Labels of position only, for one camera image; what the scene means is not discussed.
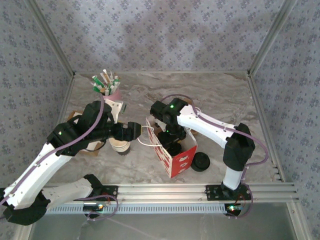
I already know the black plastic cup lid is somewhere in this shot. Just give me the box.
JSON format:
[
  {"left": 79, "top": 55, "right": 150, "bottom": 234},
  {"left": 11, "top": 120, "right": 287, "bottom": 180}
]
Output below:
[{"left": 166, "top": 143, "right": 183, "bottom": 156}]

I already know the red white paper bag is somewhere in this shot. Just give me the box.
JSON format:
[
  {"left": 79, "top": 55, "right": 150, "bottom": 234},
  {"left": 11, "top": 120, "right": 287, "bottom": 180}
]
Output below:
[{"left": 137, "top": 117, "right": 198, "bottom": 180}]

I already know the stack of paper cups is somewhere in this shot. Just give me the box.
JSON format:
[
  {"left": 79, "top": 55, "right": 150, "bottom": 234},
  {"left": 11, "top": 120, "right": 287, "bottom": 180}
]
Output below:
[{"left": 109, "top": 138, "right": 131, "bottom": 156}]

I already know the white napkin stack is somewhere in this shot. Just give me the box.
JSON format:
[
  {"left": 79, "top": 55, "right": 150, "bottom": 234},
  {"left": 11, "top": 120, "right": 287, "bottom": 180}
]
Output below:
[{"left": 71, "top": 112, "right": 105, "bottom": 151}]

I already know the pink straw holder cup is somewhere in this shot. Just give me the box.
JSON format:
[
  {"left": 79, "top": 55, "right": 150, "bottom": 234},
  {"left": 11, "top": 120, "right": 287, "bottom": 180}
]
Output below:
[{"left": 102, "top": 89, "right": 124, "bottom": 106}]

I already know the green white wrapped straw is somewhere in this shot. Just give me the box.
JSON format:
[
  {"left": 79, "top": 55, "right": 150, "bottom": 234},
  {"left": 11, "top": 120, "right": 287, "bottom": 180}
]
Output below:
[
  {"left": 92, "top": 86, "right": 108, "bottom": 96},
  {"left": 109, "top": 79, "right": 121, "bottom": 95},
  {"left": 91, "top": 75, "right": 107, "bottom": 95}
]

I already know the brown cardboard tray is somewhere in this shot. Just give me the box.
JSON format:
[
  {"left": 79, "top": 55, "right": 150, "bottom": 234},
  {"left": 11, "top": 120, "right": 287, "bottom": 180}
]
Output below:
[{"left": 65, "top": 110, "right": 106, "bottom": 157}]

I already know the left controller board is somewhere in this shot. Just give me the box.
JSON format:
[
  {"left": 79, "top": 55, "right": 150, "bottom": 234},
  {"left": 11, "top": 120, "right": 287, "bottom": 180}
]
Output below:
[{"left": 83, "top": 203, "right": 105, "bottom": 212}]

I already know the controller board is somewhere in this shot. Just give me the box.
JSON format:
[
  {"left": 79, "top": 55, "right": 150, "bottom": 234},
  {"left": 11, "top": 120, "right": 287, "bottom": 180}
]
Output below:
[
  {"left": 224, "top": 203, "right": 245, "bottom": 214},
  {"left": 83, "top": 203, "right": 105, "bottom": 212}
]

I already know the right controller board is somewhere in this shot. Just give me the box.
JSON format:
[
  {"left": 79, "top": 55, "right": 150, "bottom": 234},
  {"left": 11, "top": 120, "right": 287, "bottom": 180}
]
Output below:
[{"left": 224, "top": 203, "right": 245, "bottom": 214}]

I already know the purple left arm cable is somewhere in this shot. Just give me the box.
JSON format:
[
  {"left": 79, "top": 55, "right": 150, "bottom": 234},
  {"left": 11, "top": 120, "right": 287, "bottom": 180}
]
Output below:
[{"left": 0, "top": 96, "right": 119, "bottom": 222}]

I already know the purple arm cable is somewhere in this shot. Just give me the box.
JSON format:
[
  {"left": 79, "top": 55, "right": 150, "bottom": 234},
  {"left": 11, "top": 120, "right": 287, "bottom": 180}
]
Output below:
[
  {"left": 0, "top": 96, "right": 119, "bottom": 222},
  {"left": 159, "top": 93, "right": 270, "bottom": 220}
]

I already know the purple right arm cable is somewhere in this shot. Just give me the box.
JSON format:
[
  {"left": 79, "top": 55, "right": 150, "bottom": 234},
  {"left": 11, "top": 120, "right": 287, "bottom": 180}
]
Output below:
[{"left": 159, "top": 93, "right": 270, "bottom": 220}]

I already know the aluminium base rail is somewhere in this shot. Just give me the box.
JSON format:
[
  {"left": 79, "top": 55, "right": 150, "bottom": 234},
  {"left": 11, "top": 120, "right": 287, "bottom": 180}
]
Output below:
[{"left": 44, "top": 182, "right": 300, "bottom": 204}]

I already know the grey slotted cable duct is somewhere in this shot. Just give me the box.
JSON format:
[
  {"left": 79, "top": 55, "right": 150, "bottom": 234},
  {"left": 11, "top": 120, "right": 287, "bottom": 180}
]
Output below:
[{"left": 47, "top": 202, "right": 241, "bottom": 215}]

